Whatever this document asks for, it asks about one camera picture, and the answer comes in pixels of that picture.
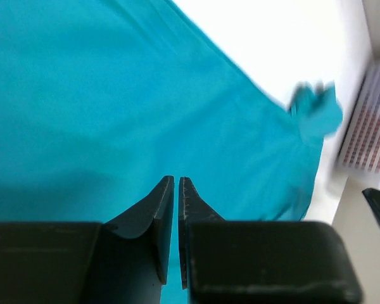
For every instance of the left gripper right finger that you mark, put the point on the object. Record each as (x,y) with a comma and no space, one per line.
(224,261)

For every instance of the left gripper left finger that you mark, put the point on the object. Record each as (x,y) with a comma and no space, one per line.
(124,260)

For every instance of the teal t shirt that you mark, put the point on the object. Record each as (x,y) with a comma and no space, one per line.
(101,99)

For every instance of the white plastic basket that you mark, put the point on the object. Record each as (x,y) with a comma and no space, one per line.
(361,145)

